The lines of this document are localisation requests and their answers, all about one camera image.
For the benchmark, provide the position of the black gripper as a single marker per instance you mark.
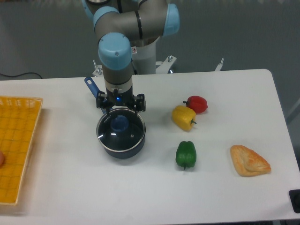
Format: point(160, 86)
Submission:
point(126, 99)

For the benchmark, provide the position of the glass lid with blue knob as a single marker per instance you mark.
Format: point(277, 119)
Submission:
point(121, 130)

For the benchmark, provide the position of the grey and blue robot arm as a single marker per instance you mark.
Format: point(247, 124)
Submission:
point(127, 32)

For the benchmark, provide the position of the dark blue saucepan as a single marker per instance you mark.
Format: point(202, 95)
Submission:
point(94, 89)

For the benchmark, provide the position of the yellow bell pepper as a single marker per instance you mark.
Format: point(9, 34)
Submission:
point(184, 117)

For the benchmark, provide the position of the red bell pepper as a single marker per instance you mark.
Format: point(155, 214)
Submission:
point(197, 103)

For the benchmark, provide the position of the green bell pepper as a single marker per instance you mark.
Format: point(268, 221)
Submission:
point(186, 155)

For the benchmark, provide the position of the yellow woven basket tray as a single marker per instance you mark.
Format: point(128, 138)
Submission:
point(18, 120)

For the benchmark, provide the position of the orange round object in basket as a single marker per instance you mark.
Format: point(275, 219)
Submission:
point(2, 158)

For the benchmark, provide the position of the golden puff pastry turnover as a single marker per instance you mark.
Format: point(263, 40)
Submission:
point(247, 162)

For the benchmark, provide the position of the black device at table corner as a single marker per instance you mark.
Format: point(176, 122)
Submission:
point(295, 199)

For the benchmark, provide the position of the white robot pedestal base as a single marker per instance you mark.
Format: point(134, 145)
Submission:
point(144, 60)

